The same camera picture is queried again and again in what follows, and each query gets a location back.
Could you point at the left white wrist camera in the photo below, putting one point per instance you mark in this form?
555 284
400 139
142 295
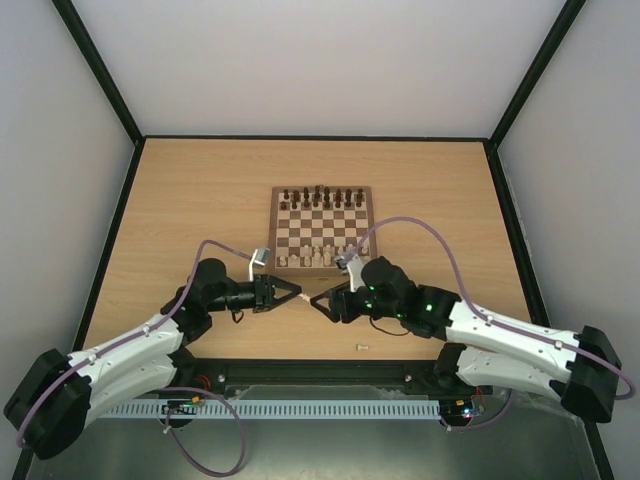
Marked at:
258 260

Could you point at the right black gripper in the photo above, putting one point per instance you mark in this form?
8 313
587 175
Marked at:
337 304

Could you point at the black aluminium rail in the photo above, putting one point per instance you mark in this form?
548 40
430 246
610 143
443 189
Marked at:
412 377

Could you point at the light blue cable duct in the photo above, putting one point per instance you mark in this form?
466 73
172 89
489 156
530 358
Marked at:
282 410

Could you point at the dark chess pieces row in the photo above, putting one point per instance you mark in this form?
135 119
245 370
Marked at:
321 197

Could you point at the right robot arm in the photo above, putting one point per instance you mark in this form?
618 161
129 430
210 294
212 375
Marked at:
483 348

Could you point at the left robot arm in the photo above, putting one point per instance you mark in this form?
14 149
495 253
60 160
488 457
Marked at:
62 394

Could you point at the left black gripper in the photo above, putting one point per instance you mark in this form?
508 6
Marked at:
264 292

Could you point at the light pieces on board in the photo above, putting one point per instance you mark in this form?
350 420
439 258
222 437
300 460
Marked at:
307 257

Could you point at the black frame post right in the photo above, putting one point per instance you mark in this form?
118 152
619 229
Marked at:
546 52

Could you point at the black frame post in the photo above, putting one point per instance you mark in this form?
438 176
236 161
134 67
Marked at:
546 52
87 47

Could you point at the wooden chessboard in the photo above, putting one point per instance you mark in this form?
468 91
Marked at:
315 227

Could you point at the black frame post left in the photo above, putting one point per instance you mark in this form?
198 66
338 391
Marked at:
87 47

